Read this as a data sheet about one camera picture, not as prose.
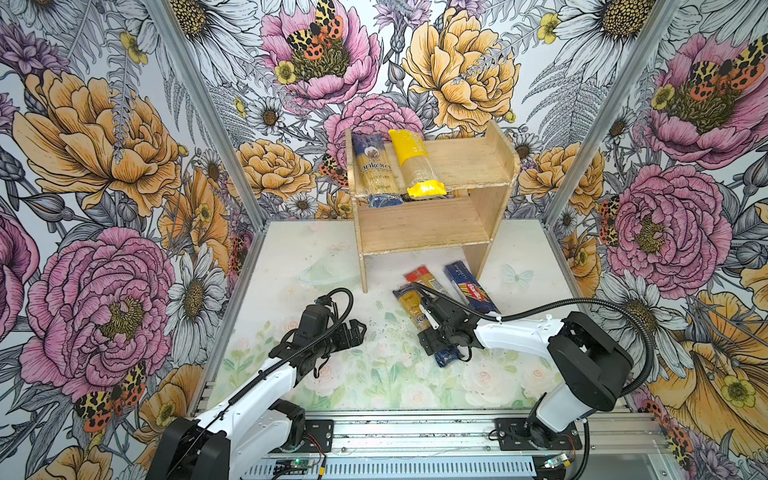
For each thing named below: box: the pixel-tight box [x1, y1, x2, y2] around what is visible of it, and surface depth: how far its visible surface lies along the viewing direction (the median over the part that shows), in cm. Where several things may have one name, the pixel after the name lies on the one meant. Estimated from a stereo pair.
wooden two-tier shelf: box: [346, 122, 520, 293], surface depth 88 cm
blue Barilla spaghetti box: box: [443, 260, 501, 314], surface depth 101 cm
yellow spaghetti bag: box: [388, 129, 447, 197], surface depth 70 cm
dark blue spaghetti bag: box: [351, 134, 404, 208], surface depth 70 cm
